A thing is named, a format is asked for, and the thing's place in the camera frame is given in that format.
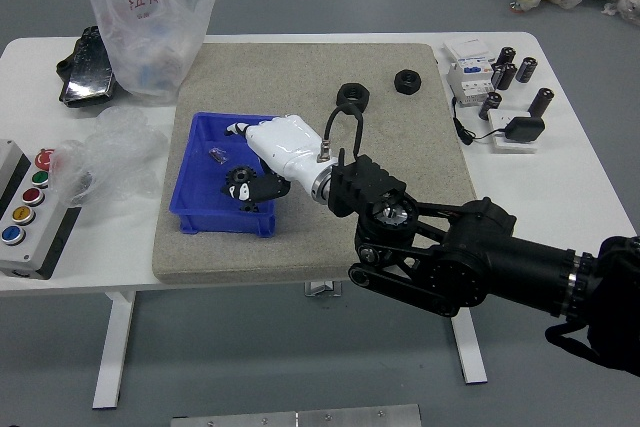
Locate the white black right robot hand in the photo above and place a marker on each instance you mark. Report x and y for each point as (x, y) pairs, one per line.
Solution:
(285, 142)

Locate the big black gear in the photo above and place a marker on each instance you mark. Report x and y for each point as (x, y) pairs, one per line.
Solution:
(235, 175)

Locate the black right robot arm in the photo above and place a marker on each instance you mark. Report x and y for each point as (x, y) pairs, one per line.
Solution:
(475, 257)

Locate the big black nut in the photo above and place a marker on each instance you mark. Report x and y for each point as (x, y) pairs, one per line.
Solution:
(350, 89)

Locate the blue plastic box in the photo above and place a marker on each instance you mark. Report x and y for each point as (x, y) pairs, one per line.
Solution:
(200, 197)

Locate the small black nut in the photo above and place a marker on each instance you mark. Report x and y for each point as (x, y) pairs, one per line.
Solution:
(400, 87)

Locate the grey button control box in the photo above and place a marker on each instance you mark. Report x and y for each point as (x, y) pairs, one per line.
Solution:
(30, 227)

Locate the small bagged part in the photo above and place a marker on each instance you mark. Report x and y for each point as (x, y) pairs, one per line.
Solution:
(218, 156)

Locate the grey-brown mat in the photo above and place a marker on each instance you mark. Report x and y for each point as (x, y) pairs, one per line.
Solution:
(250, 257)

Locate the white plastic bag red print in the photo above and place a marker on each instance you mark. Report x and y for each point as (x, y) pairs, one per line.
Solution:
(150, 47)

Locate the clear bubble wrap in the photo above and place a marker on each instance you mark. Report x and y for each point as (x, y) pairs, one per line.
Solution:
(120, 157)

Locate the white circuit breaker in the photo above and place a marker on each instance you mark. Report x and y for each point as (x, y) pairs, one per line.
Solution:
(465, 84)

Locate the white carton blue print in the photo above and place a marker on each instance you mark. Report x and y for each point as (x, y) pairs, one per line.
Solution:
(467, 49)

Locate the black cylindrical capacitor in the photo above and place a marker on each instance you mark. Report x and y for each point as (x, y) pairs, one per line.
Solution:
(506, 57)
(526, 71)
(541, 103)
(504, 78)
(489, 107)

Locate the black plastic tray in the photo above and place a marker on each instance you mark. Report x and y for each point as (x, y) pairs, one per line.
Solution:
(87, 77)

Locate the white power socket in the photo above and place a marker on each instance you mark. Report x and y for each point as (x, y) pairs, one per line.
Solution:
(500, 144)

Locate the black plug adapter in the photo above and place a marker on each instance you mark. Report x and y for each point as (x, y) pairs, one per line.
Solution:
(525, 129)

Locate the white table leg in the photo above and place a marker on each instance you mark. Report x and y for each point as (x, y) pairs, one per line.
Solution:
(112, 347)
(470, 352)

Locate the large metal floor plate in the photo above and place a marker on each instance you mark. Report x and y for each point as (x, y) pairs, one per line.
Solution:
(300, 418)

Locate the metal bracket under table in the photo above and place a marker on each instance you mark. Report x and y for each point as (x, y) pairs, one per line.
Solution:
(322, 288)

